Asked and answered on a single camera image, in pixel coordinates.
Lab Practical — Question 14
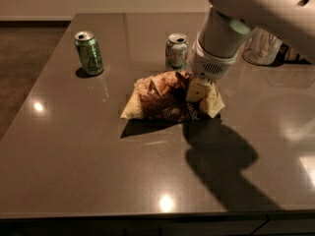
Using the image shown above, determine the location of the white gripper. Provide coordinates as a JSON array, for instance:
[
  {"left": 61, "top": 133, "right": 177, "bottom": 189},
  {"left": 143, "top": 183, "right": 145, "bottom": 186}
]
[{"left": 186, "top": 40, "right": 236, "bottom": 102}]

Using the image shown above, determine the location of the brown chip bag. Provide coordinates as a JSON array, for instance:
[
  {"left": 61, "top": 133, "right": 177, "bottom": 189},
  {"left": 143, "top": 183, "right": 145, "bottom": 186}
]
[{"left": 120, "top": 71, "right": 224, "bottom": 123}]

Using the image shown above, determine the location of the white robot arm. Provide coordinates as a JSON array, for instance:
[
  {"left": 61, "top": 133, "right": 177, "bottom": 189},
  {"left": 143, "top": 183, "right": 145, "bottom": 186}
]
[{"left": 191, "top": 0, "right": 315, "bottom": 80}]

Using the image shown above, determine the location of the white green 7up can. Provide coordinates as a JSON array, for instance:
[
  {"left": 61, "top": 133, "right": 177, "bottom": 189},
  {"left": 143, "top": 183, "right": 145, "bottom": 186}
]
[{"left": 165, "top": 32, "right": 189, "bottom": 70}]

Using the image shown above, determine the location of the green soda can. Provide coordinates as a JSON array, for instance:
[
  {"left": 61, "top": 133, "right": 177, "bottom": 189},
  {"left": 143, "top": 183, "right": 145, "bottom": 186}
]
[{"left": 75, "top": 30, "right": 103, "bottom": 76}]

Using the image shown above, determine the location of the metal mesh cup holder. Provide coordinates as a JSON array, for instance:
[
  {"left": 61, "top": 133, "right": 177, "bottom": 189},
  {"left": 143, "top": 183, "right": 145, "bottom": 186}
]
[{"left": 242, "top": 29, "right": 283, "bottom": 66}]

